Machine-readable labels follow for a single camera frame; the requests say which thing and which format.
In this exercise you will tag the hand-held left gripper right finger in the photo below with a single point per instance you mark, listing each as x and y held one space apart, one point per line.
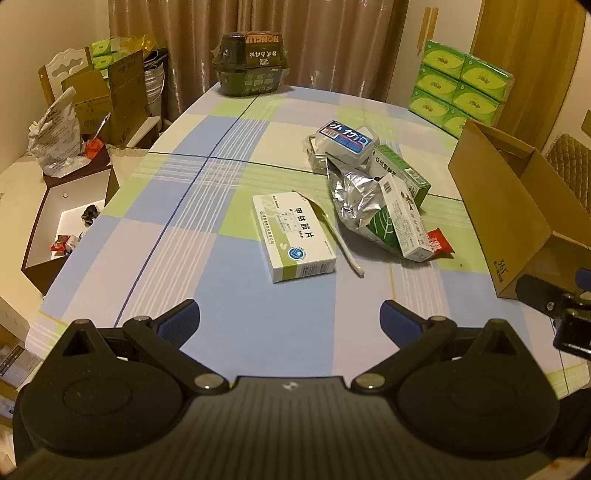
397 318

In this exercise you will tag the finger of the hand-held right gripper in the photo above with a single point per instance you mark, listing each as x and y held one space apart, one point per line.
538 290
584 278

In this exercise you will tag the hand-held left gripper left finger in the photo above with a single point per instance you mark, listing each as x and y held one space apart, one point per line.
182 318

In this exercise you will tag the beige plastic spoon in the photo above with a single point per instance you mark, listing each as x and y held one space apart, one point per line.
347 253

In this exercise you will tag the red snack packet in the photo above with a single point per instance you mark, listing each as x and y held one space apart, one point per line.
439 242

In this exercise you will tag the white box with leaf print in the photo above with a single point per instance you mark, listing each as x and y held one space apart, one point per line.
408 230

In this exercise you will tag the cardboard box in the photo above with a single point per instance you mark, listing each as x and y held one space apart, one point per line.
498 207

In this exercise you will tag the silver foil bag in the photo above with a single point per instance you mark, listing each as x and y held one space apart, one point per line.
355 194

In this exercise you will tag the white green medicine box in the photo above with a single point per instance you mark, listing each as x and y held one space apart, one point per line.
291 235

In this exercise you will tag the green white spray box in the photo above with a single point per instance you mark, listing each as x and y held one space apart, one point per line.
406 173

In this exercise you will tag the clear square box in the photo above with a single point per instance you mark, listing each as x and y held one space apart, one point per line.
316 159

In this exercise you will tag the clear box with blue label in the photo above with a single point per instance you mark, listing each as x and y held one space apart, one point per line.
346 138

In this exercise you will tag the plaid tablecloth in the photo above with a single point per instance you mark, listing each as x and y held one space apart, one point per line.
184 221

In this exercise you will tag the quilted chair back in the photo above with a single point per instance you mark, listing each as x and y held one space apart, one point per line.
572 161

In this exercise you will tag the small black object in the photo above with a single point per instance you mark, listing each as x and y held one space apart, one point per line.
90 215

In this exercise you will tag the small red packet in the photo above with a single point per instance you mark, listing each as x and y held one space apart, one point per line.
62 244

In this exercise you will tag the brown tray box white inside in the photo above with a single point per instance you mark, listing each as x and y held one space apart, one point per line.
51 217

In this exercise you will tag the printed floor carton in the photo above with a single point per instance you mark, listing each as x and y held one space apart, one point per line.
18 360

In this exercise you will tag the small orange object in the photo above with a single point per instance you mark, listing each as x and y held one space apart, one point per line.
94 147

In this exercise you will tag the beige side table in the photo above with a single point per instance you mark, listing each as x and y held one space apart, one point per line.
16 184

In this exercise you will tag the stack of green tissue packs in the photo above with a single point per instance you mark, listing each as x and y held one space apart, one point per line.
457 87

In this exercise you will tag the white printed plastic bag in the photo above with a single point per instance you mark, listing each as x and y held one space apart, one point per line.
53 134

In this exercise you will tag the tall brown carton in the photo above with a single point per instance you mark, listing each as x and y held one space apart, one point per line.
124 97

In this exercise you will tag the white ribbed bucket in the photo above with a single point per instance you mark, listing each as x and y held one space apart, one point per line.
154 90

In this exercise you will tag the wooden door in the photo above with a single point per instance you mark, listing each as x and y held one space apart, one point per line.
531 37

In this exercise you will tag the dark green wrapped bowl set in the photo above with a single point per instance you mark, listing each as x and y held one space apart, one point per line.
251 64

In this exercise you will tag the yellow plastic bag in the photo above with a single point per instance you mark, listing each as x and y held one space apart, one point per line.
143 44

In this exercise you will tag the white carved chair back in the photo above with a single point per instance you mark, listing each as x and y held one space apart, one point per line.
67 64

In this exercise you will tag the green tissue pack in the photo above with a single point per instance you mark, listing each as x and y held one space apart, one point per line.
107 48

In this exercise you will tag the brown curtain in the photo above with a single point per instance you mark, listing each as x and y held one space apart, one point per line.
323 41

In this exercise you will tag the tan wall strip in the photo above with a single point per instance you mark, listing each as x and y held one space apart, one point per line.
427 25

